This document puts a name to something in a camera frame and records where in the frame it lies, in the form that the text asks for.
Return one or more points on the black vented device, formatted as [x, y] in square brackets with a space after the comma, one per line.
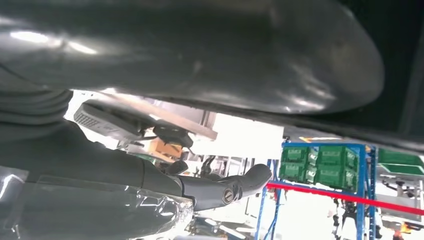
[106, 122]

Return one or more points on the green plastic crate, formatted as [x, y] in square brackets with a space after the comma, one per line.
[293, 172]
[294, 155]
[334, 157]
[400, 159]
[334, 177]

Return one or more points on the brown cardboard box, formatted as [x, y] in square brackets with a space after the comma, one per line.
[165, 149]

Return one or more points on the blue steel shelf rack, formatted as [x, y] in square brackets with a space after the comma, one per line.
[361, 172]

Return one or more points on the red barrier strip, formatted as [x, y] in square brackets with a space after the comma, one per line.
[331, 196]

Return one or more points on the black clamp block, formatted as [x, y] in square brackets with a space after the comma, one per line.
[172, 134]

